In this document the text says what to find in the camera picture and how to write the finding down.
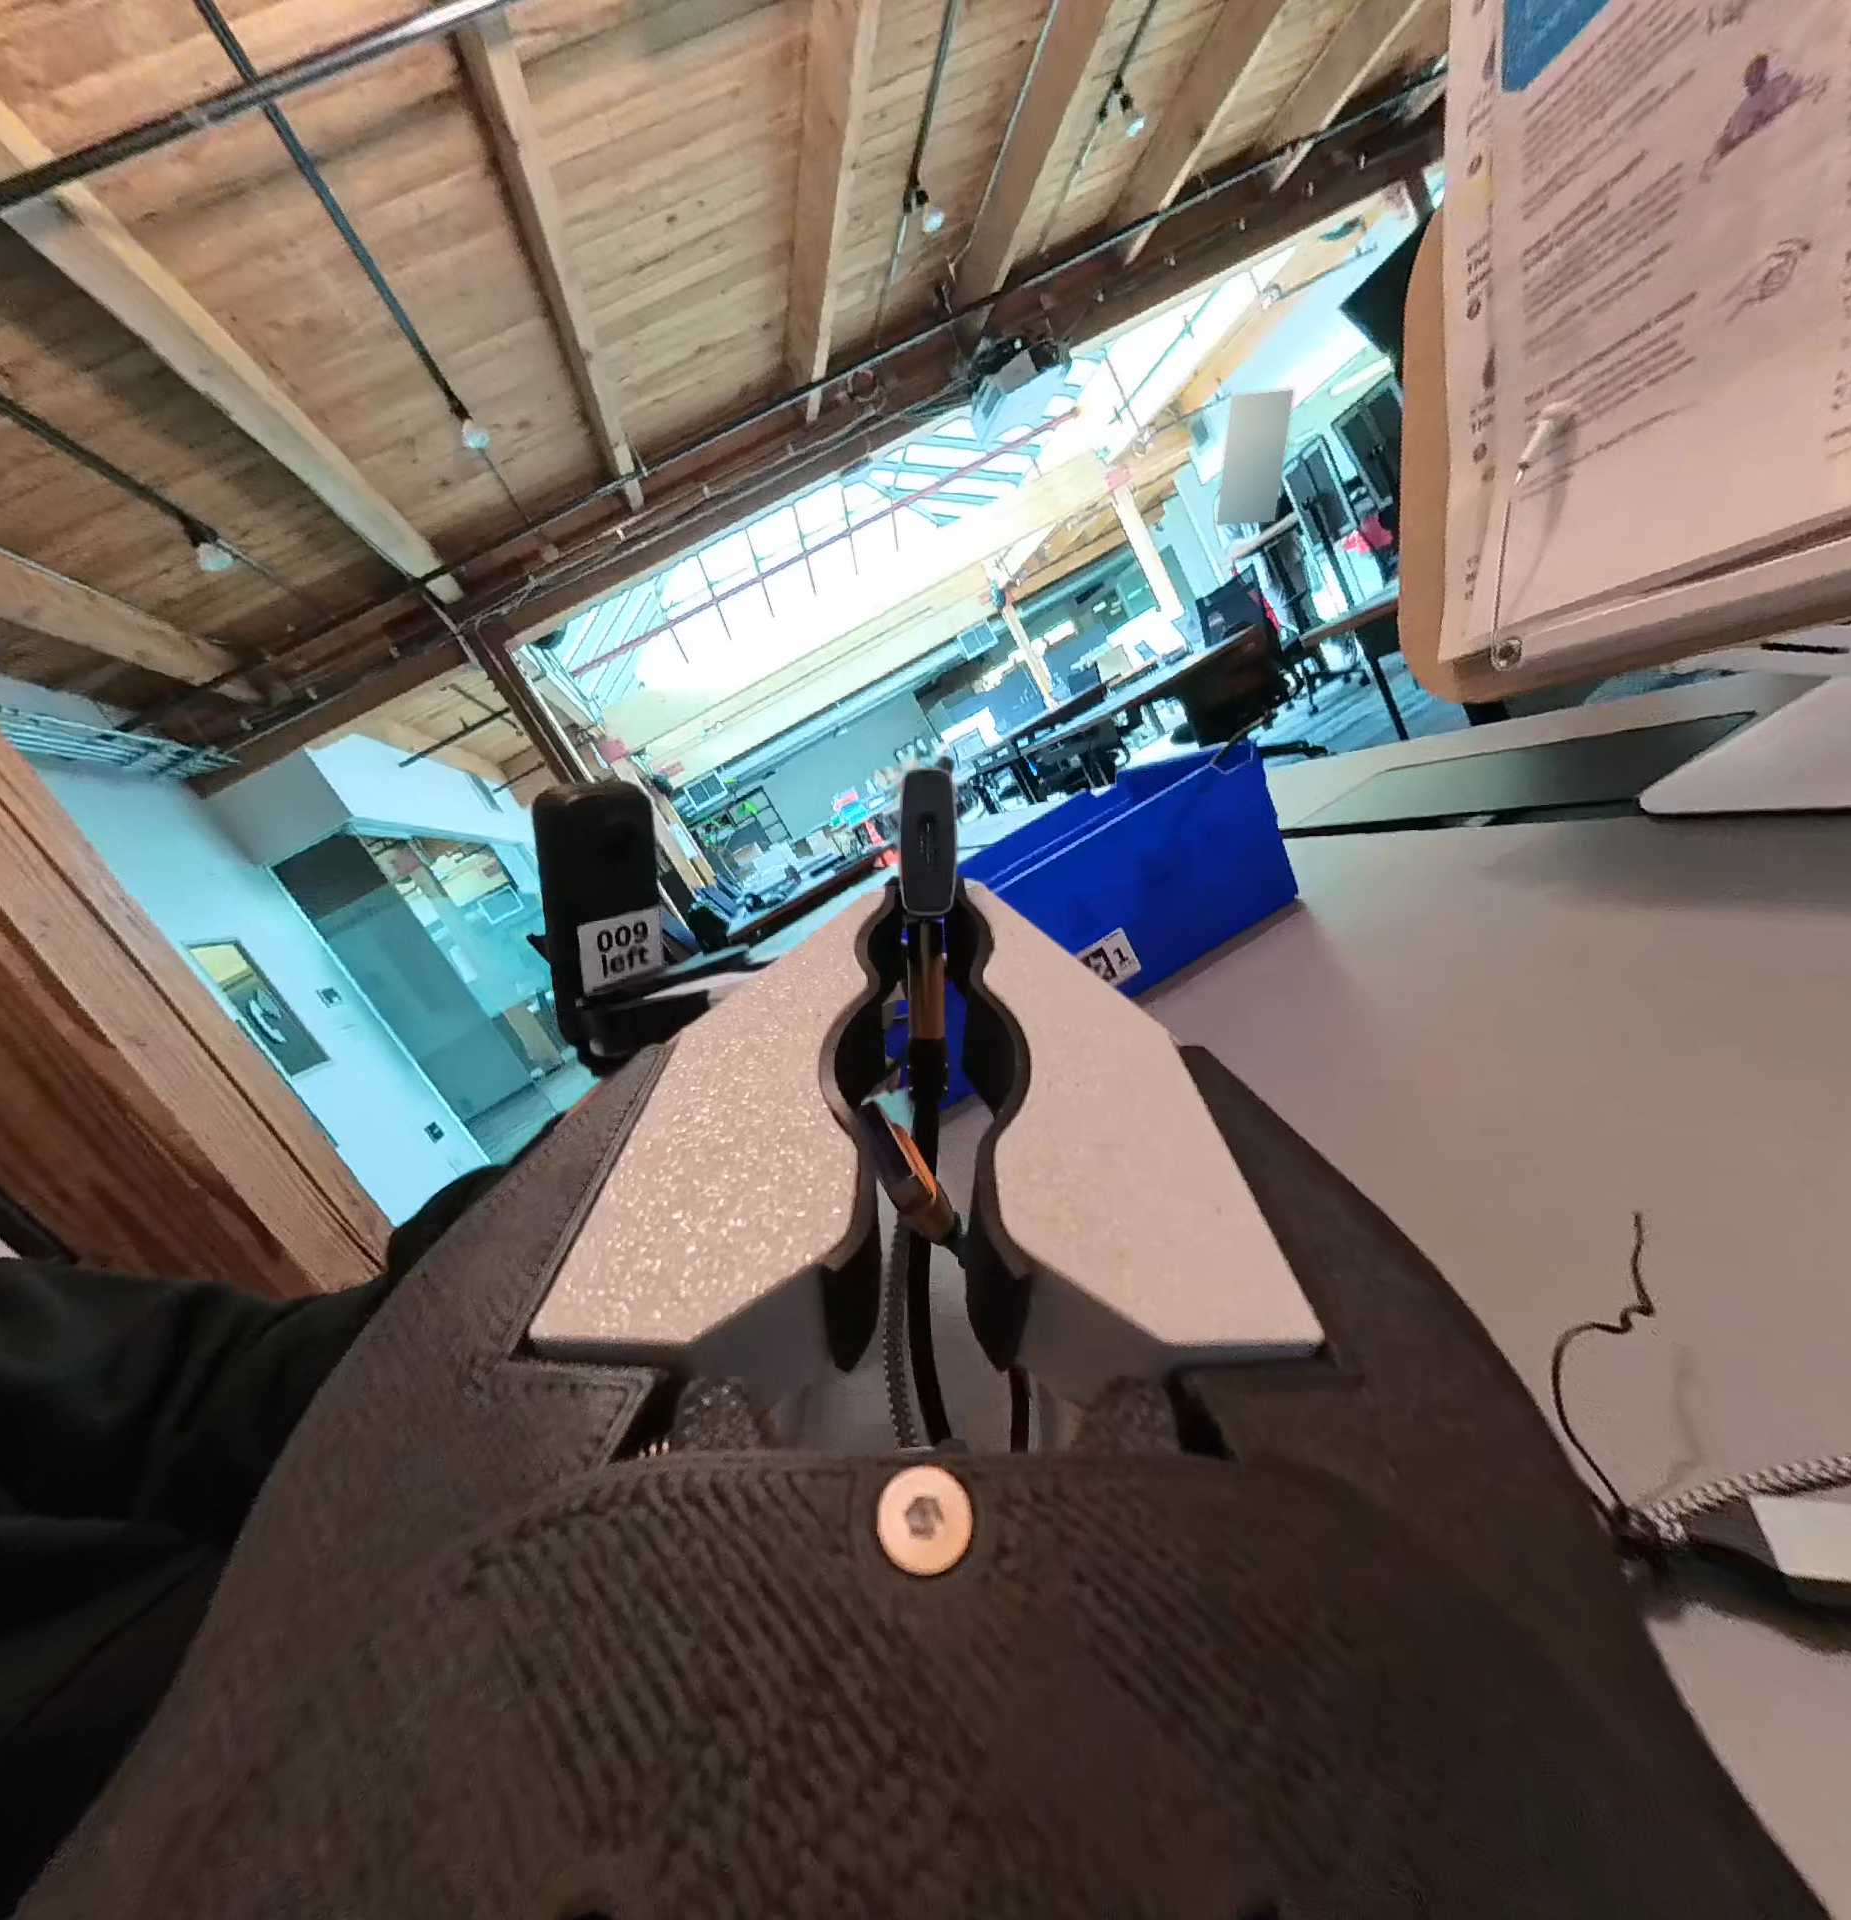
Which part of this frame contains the large printed instruction sheet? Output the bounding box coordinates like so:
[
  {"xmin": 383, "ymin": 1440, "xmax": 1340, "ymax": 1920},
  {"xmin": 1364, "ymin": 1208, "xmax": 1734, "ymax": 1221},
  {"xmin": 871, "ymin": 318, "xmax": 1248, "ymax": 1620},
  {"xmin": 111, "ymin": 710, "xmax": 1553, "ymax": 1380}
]
[{"xmin": 1439, "ymin": 0, "xmax": 1527, "ymax": 668}]

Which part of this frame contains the blue bin with tag sticker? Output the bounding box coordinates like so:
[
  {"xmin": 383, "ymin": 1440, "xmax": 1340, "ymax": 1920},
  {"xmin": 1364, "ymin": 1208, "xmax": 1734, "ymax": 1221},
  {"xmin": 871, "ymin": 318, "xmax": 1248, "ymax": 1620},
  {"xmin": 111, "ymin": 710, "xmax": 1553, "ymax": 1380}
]
[{"xmin": 883, "ymin": 738, "xmax": 1303, "ymax": 1084}]

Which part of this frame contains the thin black wire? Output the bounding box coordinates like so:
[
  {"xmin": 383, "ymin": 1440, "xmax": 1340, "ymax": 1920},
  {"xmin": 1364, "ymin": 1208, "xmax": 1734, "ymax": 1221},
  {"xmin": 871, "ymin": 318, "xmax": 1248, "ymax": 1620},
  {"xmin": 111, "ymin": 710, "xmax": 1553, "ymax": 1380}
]
[{"xmin": 1550, "ymin": 1208, "xmax": 1659, "ymax": 1522}]

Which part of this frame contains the sheet with blue banner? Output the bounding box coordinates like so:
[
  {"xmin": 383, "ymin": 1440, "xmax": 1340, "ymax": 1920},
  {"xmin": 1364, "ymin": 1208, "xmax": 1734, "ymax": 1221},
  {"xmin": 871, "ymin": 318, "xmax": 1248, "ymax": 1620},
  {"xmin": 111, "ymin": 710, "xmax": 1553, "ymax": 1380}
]
[{"xmin": 1471, "ymin": 0, "xmax": 1851, "ymax": 648}]

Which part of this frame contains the framed wall picture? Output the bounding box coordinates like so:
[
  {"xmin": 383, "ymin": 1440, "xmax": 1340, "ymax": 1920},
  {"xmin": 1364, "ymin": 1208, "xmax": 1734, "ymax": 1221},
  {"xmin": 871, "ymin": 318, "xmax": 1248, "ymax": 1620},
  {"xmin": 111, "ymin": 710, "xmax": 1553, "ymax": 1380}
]
[{"xmin": 189, "ymin": 937, "xmax": 330, "ymax": 1078}]

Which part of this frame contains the ceiling projector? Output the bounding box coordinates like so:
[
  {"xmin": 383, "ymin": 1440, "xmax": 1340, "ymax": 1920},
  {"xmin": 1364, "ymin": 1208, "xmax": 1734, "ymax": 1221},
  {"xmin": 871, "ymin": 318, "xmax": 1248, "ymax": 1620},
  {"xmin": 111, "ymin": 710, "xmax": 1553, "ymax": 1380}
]
[{"xmin": 968, "ymin": 337, "xmax": 1080, "ymax": 441}]

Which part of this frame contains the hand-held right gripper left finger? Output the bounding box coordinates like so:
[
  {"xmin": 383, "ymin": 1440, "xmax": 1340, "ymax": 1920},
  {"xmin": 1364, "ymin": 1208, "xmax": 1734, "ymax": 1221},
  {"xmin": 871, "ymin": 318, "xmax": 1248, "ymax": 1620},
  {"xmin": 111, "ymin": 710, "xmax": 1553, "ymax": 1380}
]
[{"xmin": 525, "ymin": 882, "xmax": 910, "ymax": 1380}]

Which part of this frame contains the grey braided cable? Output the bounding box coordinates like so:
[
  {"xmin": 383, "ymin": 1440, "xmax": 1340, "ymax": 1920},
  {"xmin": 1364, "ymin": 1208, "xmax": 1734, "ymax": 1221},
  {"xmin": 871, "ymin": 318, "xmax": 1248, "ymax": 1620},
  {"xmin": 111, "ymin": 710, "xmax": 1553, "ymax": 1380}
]
[{"xmin": 1606, "ymin": 1440, "xmax": 1851, "ymax": 1619}]

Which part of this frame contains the black cable with orange plugs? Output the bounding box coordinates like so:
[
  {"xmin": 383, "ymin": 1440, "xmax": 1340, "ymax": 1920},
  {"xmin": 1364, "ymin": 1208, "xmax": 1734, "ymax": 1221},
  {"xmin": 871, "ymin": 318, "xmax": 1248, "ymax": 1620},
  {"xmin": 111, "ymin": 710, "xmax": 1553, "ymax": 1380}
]
[{"xmin": 859, "ymin": 763, "xmax": 1040, "ymax": 1456}]

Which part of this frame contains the instruction sheet on stand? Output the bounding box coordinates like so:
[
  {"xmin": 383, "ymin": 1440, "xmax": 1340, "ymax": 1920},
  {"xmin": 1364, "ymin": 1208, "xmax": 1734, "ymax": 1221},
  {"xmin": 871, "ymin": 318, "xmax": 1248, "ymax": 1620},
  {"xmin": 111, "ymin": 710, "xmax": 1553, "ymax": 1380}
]
[{"xmin": 1397, "ymin": 204, "xmax": 1851, "ymax": 824}]

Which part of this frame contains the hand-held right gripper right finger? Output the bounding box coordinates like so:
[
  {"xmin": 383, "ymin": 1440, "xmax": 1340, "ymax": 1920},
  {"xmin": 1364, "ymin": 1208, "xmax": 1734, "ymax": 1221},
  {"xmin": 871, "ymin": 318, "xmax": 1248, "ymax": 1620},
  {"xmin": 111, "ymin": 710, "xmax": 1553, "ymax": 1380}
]
[{"xmin": 962, "ymin": 882, "xmax": 1331, "ymax": 1407}]

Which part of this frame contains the grey desk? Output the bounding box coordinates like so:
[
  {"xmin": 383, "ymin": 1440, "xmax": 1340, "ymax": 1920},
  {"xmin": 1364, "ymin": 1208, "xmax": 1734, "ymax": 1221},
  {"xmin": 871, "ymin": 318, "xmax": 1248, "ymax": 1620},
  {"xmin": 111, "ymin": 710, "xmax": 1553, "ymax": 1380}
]
[{"xmin": 805, "ymin": 706, "xmax": 1851, "ymax": 1920}]

